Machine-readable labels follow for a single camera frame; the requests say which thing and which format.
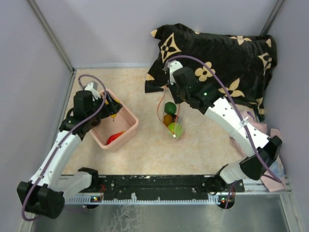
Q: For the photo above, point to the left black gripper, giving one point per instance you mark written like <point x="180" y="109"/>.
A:
<point x="112" y="108"/>

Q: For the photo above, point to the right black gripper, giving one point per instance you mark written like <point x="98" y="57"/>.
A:
<point x="176" y="99"/>

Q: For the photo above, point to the yellow lemon fruit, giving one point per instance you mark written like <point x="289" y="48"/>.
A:
<point x="113" y="117"/>

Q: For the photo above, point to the pink plastic bin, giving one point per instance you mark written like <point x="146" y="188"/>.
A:
<point x="124" y="121"/>

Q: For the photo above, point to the dark green avocado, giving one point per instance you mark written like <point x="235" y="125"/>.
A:
<point x="170" y="108"/>

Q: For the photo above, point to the clear zip top bag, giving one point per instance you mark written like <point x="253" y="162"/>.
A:
<point x="167" y="97"/>

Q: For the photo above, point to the brown kiwi fruit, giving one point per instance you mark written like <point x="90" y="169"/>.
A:
<point x="167" y="119"/>

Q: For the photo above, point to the light green apple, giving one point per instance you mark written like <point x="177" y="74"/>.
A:
<point x="175" y="127"/>

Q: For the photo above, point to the red apple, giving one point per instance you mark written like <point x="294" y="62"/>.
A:
<point x="178" y="134"/>

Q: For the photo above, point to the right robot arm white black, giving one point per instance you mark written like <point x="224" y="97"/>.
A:
<point x="261" y="150"/>

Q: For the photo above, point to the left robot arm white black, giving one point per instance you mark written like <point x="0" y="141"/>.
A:
<point x="42" y="194"/>

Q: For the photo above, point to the red mango fruit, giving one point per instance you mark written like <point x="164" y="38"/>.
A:
<point x="114" y="137"/>

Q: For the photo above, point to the black floral blanket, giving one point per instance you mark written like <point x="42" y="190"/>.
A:
<point x="238" y="65"/>

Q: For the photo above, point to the pink cloth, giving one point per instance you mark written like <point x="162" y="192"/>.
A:
<point x="277" y="167"/>

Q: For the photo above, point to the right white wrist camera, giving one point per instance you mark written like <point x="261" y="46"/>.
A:
<point x="170" y="68"/>

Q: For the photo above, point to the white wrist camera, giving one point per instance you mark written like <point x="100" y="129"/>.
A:
<point x="170" y="68"/>
<point x="93" y="88"/>

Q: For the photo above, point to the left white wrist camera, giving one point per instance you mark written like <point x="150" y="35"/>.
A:
<point x="93" y="88"/>

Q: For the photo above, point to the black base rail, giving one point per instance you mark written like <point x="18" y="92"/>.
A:
<point x="154" y="187"/>

